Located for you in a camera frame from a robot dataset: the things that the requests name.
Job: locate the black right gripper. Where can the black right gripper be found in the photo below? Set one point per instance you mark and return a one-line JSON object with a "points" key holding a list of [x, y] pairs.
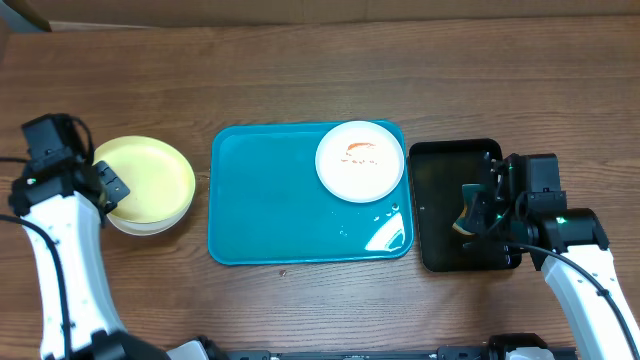
{"points": [[484, 235]]}

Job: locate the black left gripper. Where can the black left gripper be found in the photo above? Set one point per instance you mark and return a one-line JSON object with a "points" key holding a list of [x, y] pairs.
{"points": [[122, 188]]}

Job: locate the green yellow sponge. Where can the green yellow sponge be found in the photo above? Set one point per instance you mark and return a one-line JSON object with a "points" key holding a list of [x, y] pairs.
{"points": [[463, 224]]}

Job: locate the white plate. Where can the white plate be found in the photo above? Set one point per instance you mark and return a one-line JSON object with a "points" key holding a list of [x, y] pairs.
{"points": [[150, 227], [359, 161]]}

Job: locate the yellow plate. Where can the yellow plate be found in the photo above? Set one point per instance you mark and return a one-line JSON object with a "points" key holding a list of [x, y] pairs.
{"points": [[160, 179]]}

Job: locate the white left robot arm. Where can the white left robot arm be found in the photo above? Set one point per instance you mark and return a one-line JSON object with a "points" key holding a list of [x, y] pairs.
{"points": [[60, 206]]}

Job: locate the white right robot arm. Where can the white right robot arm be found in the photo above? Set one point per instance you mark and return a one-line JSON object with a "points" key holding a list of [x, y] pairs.
{"points": [[576, 262]]}

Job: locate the black plastic tray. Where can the black plastic tray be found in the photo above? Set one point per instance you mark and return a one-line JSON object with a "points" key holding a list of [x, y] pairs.
{"points": [[438, 170]]}

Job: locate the teal plastic tray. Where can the teal plastic tray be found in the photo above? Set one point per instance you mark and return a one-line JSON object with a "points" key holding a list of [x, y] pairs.
{"points": [[267, 204]]}

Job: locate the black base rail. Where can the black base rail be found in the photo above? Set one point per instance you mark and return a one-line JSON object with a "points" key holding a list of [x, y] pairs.
{"points": [[506, 346]]}

